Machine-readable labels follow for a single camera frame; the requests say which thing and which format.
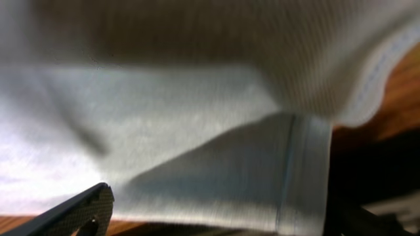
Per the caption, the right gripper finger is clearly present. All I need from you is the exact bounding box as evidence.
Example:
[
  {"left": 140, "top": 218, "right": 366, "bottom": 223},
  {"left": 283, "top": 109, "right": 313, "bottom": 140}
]
[{"left": 3, "top": 183, "right": 114, "bottom": 236}]

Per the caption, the light blue printed t-shirt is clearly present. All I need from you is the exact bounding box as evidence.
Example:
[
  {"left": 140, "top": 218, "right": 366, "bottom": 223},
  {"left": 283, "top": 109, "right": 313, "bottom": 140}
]
[{"left": 1, "top": 0, "right": 419, "bottom": 235}]

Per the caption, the black t-shirt at right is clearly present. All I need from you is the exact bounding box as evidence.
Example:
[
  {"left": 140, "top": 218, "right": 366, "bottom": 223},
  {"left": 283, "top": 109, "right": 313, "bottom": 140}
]
[{"left": 324, "top": 128, "right": 419, "bottom": 235}]

